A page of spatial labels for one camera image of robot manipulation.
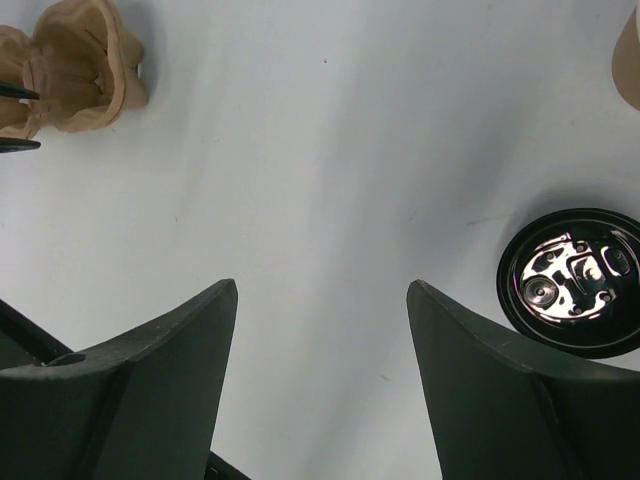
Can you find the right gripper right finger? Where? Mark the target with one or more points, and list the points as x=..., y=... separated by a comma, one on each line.
x=503, y=406

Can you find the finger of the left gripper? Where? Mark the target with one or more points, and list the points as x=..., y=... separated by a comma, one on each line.
x=8, y=90
x=11, y=145

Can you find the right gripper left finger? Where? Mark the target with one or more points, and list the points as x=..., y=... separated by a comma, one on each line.
x=142, y=405

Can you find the brown cardboard cup carrier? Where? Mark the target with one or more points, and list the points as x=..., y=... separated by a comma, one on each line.
x=82, y=64

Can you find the brown paper cup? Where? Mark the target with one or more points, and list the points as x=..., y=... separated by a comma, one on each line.
x=625, y=66

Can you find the light blue table mat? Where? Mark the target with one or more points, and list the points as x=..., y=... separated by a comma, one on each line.
x=323, y=155

